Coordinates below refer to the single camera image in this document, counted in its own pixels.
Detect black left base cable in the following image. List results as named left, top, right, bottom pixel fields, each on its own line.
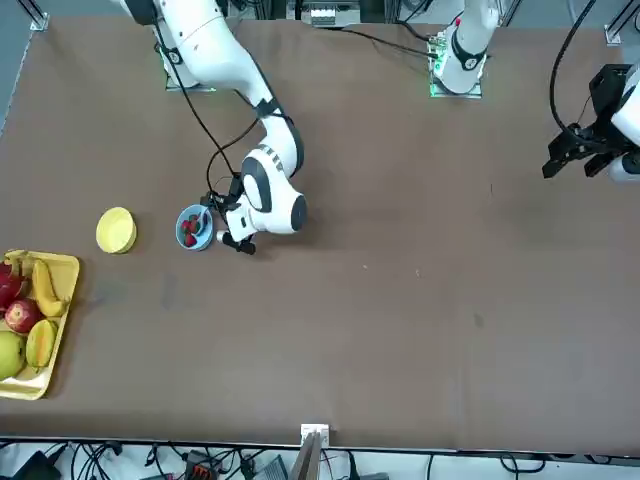
left=312, top=22, right=432, bottom=57

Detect aluminium frame rail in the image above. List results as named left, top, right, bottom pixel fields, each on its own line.
left=19, top=0, right=51, bottom=32
left=603, top=0, right=640, bottom=46

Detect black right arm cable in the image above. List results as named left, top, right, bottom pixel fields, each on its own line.
left=152, top=22, right=267, bottom=202

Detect yellow banana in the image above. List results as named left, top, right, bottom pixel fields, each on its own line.
left=31, top=258, right=71, bottom=318

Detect yellow-green starfruit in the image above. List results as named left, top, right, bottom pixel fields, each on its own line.
left=24, top=318, right=59, bottom=369

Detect yellow bowl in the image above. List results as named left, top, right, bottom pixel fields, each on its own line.
left=95, top=206, right=139, bottom=256

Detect light blue bowl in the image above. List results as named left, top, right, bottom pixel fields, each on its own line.
left=175, top=204, right=216, bottom=253

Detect yellow plastic tray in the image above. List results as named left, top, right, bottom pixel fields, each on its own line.
left=0, top=248, right=81, bottom=401

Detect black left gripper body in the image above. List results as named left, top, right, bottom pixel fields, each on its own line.
left=588, top=63, right=632, bottom=144

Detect black power strip orange switches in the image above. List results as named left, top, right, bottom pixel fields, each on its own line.
left=182, top=449, right=224, bottom=480

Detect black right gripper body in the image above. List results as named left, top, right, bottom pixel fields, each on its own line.
left=218, top=175, right=242, bottom=211

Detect aluminium camera post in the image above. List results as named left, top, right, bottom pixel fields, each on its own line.
left=291, top=423, right=332, bottom=480

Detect red apple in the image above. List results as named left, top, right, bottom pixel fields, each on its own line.
left=4, top=298, right=42, bottom=334

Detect black power adapter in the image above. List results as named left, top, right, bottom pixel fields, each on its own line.
left=7, top=449, right=64, bottom=480

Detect red dragon fruit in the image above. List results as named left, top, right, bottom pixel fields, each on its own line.
left=0, top=249, right=31, bottom=314

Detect yellow-green mango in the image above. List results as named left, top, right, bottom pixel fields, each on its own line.
left=0, top=330, right=27, bottom=382

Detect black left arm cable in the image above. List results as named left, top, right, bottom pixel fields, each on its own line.
left=549, top=0, right=599, bottom=132

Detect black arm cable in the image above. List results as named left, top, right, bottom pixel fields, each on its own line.
left=152, top=22, right=267, bottom=202
left=549, top=0, right=599, bottom=132

